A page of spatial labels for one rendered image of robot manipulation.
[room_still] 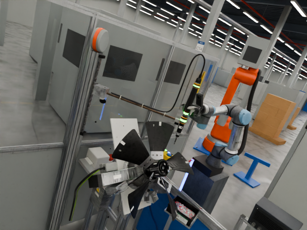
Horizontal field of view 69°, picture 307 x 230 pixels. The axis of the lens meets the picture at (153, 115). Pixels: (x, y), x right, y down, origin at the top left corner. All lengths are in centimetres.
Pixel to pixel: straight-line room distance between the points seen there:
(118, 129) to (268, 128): 821
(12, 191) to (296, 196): 290
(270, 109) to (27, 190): 862
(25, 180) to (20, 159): 21
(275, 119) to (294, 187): 643
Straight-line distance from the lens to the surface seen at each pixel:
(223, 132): 548
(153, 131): 168
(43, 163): 203
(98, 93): 164
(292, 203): 327
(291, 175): 318
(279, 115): 946
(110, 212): 208
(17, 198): 217
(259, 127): 965
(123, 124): 177
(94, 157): 199
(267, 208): 173
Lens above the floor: 197
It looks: 17 degrees down
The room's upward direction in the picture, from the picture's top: 19 degrees clockwise
